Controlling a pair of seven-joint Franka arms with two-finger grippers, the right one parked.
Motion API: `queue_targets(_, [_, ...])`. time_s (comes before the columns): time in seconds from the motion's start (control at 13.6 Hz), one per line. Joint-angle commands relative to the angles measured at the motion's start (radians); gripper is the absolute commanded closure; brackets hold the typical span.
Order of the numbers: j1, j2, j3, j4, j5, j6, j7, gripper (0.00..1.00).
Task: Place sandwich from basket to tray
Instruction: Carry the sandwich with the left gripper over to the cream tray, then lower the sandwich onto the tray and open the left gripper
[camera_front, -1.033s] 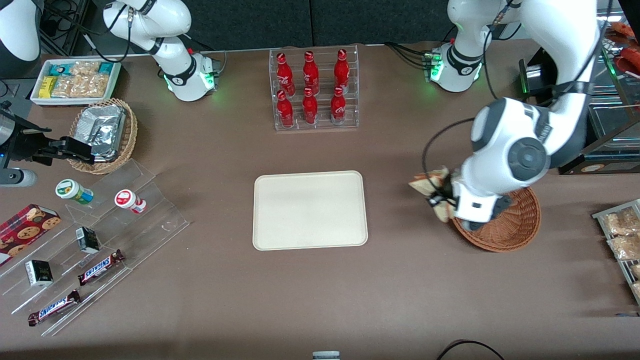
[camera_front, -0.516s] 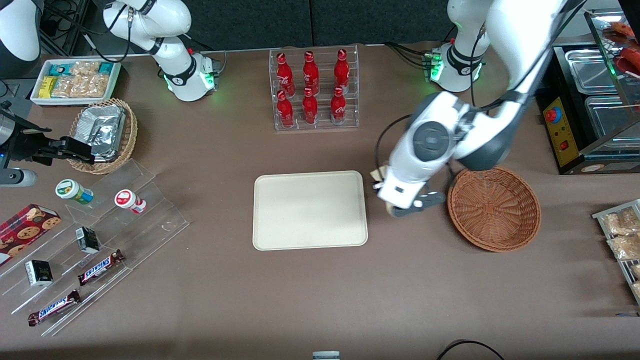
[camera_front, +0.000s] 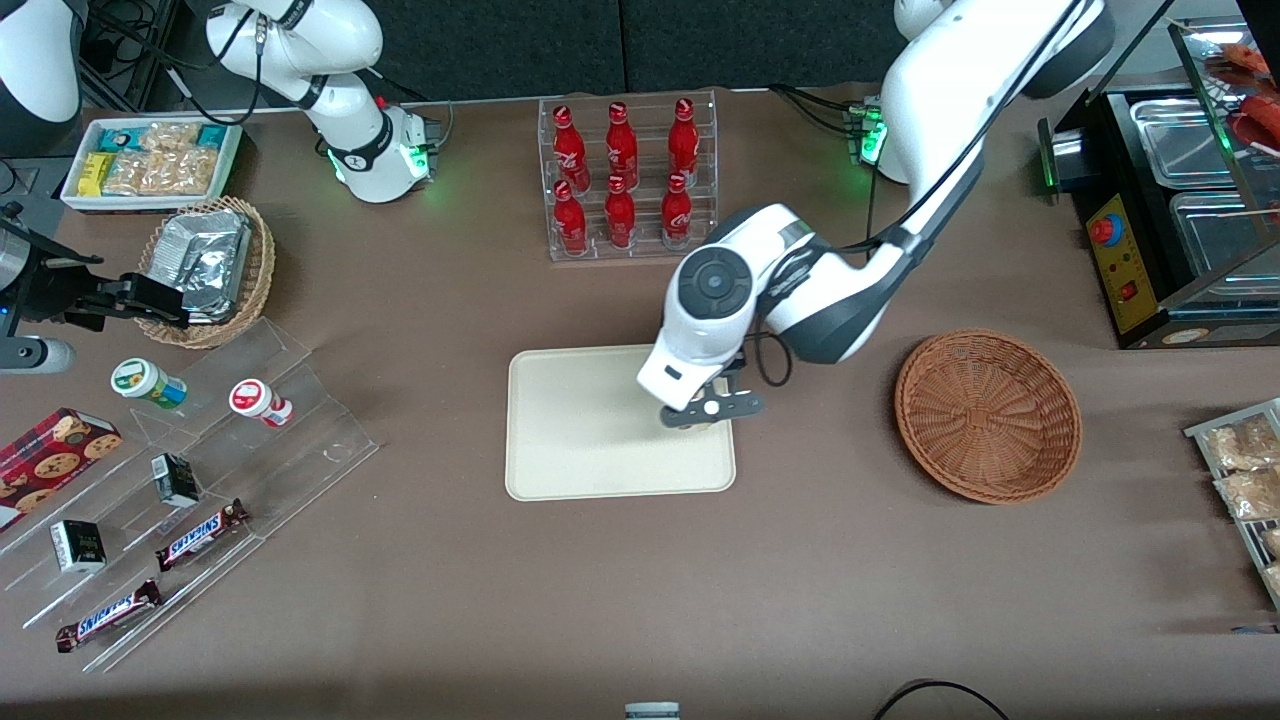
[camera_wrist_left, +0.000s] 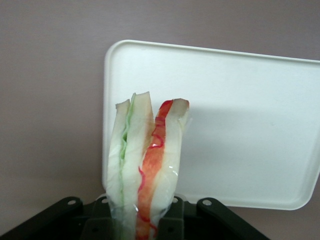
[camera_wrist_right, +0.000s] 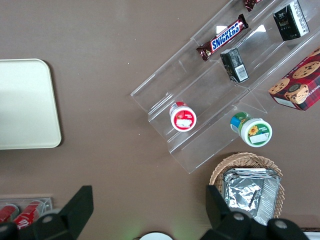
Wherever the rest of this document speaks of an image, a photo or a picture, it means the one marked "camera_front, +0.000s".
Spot green lid snack cup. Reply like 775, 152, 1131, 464
110, 358, 188, 411

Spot clear acrylic stepped display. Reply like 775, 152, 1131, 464
0, 318, 381, 673

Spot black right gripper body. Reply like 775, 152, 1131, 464
0, 205, 103, 333

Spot black base cables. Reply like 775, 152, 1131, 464
770, 85, 873, 139
370, 68, 456, 161

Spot clear acrylic bottle rack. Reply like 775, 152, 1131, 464
538, 90, 719, 263

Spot black left base cables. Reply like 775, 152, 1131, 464
770, 85, 873, 139

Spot steel warmer pan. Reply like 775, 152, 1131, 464
1170, 190, 1280, 291
1130, 98, 1246, 189

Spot black food warmer yellow panel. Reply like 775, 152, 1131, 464
1038, 18, 1280, 351

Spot red plaid cookie box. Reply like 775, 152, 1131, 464
0, 407, 124, 533

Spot small black box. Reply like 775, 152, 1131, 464
50, 519, 107, 574
151, 453, 201, 509

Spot cream plastic tray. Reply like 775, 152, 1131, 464
505, 342, 738, 502

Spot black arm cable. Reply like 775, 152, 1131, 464
150, 0, 266, 126
750, 0, 1091, 389

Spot tray of packaged snacks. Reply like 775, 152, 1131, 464
1184, 398, 1280, 611

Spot black right base cables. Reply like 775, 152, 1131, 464
370, 68, 456, 161

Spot small clear cracker bag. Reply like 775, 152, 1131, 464
140, 121, 201, 153

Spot white rectangular snack tray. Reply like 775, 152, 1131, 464
60, 118, 244, 214

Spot round brown wicker basket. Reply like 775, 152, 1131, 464
894, 329, 1083, 505

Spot light woven wicker basket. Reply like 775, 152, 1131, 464
135, 196, 277, 350

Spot black looped table cable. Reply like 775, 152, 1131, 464
872, 680, 1011, 720

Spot Snickers chocolate bar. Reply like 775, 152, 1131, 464
155, 498, 250, 573
55, 579, 163, 654

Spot red lid snack cup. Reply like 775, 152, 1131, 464
229, 378, 294, 429

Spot red cola bottle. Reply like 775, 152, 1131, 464
552, 105, 591, 193
553, 180, 589, 256
668, 97, 700, 186
661, 172, 694, 249
604, 176, 637, 249
605, 101, 640, 191

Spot large clear cracker bag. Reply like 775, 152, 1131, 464
103, 148, 219, 196

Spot red grilled food skewer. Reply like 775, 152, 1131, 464
1205, 42, 1276, 91
1228, 95, 1280, 151

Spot silver foil packets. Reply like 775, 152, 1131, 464
152, 208, 253, 323

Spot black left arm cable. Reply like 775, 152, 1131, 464
750, 0, 1091, 389

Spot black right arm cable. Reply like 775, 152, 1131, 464
150, 0, 266, 126

